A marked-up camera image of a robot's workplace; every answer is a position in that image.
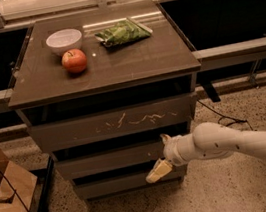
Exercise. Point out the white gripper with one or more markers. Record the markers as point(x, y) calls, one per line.
point(171, 152)

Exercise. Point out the grey drawer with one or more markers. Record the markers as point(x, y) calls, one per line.
point(110, 124)
point(112, 160)
point(124, 183)

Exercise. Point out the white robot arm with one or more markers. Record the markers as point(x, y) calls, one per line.
point(207, 141)

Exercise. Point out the grey top drawer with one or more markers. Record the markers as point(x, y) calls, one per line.
point(110, 124)

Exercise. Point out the grey drawer cabinet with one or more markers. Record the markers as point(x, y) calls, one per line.
point(151, 69)

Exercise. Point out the grey bottom drawer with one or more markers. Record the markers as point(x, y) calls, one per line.
point(124, 183)

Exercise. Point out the black stand leg left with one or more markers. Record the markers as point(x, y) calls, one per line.
point(44, 176)

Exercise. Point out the green snack bag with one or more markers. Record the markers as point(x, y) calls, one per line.
point(126, 31)

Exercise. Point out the red apple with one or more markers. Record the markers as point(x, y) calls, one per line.
point(74, 61)

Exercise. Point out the white bowl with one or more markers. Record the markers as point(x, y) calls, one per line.
point(64, 40)

